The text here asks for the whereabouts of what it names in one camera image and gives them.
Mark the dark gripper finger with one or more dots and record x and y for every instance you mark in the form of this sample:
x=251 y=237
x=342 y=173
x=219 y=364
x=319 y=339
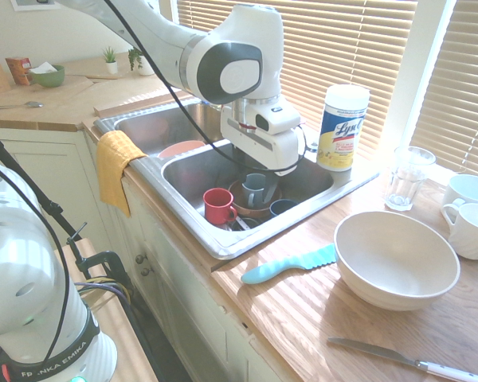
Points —
x=271 y=191

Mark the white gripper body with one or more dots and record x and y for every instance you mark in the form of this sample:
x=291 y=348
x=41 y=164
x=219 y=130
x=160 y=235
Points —
x=263 y=147

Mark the teal plastic serrated knife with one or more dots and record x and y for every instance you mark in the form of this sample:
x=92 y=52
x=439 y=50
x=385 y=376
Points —
x=275 y=268

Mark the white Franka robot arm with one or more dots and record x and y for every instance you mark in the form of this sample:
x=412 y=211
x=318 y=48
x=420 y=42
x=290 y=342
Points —
x=239 y=40

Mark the metal utensil in sink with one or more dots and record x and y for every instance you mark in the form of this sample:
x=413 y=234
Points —
x=243 y=223

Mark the orange plate in sink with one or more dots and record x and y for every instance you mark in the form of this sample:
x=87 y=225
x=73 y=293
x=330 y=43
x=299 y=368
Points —
x=179 y=149

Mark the stainless steel double sink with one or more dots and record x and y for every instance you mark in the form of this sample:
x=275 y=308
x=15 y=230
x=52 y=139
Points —
x=171 y=199

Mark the dark blue cup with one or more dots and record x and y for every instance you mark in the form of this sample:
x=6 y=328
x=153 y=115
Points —
x=283 y=207

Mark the grey blue mug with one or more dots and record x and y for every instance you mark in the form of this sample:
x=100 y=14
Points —
x=253 y=184

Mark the brown copper bowl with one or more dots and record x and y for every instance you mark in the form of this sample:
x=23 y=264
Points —
x=259 y=211

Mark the red enamel mug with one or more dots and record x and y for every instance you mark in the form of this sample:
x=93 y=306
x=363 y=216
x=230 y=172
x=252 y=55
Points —
x=217 y=207

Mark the Lysol wipes canister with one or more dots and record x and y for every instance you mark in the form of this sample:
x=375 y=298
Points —
x=340 y=131

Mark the wide wooden window blind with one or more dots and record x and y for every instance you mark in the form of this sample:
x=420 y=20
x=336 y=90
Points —
x=322 y=51

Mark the clear drinking glass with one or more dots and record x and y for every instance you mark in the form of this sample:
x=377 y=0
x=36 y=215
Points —
x=406 y=179

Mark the large cream bowl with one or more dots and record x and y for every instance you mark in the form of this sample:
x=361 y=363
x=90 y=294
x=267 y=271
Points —
x=394 y=258

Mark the small trailing potted plant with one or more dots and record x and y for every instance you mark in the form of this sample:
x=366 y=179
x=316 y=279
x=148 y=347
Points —
x=143 y=65

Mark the dark cabinet knob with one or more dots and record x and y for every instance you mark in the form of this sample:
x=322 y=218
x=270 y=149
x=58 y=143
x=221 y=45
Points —
x=142 y=258
x=146 y=272

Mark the yellow dish cloth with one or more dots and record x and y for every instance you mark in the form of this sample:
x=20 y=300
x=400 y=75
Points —
x=111 y=171

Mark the small upright potted plant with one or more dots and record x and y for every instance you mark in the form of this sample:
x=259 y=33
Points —
x=111 y=63

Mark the black clamp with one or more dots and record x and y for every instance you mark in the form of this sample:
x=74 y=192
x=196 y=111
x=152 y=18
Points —
x=111 y=262

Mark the wooden stick utensil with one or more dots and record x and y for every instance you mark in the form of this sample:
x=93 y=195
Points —
x=101 y=77

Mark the white ceramic mug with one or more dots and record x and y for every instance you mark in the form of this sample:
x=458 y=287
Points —
x=472 y=189
x=474 y=232

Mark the narrow wooden window blind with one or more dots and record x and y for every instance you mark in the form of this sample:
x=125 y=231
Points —
x=462 y=87

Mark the cream kitchen cabinet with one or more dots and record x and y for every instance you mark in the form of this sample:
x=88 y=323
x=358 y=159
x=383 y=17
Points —
x=44 y=179

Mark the green bowl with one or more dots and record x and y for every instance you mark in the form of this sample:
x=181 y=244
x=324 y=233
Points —
x=49 y=79

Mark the metal spoon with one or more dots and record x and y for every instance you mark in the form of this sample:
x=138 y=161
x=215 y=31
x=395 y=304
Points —
x=34 y=104

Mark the white paper napkin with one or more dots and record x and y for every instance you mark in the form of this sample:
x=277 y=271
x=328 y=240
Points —
x=41 y=68

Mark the orange cardboard box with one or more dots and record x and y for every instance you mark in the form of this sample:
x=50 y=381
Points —
x=18 y=69

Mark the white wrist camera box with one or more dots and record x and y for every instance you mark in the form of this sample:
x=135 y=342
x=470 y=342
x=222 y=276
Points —
x=277 y=117

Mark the wall paper sheet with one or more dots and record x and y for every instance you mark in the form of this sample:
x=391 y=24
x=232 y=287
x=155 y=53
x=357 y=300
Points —
x=32 y=4

